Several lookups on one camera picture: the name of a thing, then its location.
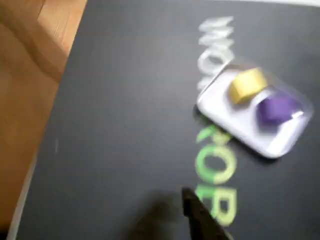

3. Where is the yellow cube block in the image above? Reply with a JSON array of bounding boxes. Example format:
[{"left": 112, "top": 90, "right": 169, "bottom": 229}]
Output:
[{"left": 228, "top": 67, "right": 269, "bottom": 106}]

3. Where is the purple cube block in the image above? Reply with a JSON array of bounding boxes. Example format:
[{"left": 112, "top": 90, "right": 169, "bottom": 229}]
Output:
[{"left": 255, "top": 96, "right": 305, "bottom": 131}]

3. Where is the dark mat with WOWROBO print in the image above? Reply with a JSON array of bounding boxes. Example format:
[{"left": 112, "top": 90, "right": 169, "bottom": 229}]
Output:
[{"left": 6, "top": 0, "right": 320, "bottom": 240}]

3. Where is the white rounded rectangular tray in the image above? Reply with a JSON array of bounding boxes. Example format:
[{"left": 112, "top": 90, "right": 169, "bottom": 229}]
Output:
[{"left": 194, "top": 63, "right": 315, "bottom": 160}]

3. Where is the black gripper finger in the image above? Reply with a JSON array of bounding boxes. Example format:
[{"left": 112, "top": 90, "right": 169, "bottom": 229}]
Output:
[{"left": 181, "top": 187, "right": 234, "bottom": 240}]

